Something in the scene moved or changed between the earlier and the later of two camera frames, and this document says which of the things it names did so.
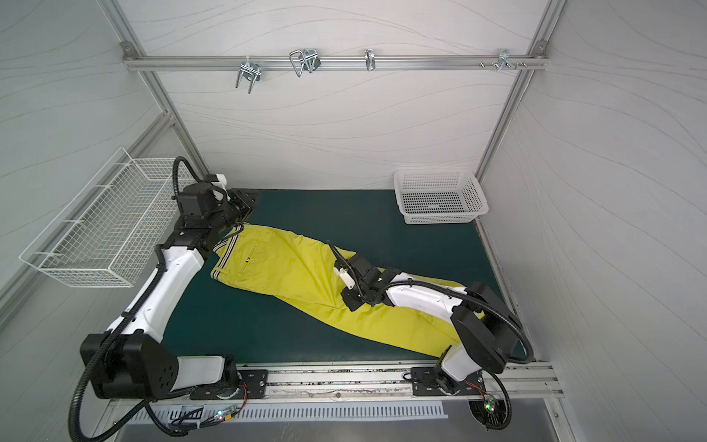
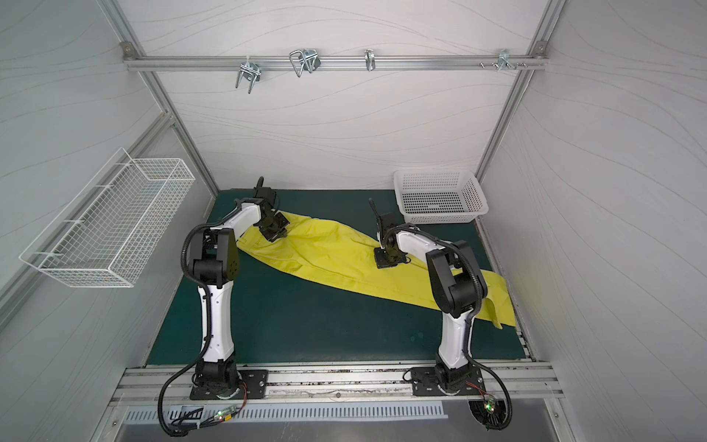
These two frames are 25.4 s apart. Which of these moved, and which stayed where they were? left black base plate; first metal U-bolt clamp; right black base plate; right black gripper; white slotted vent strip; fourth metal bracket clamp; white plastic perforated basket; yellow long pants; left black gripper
Moved: right black gripper; yellow long pants; left black gripper
Stayed: white plastic perforated basket; left black base plate; white slotted vent strip; right black base plate; first metal U-bolt clamp; fourth metal bracket clamp
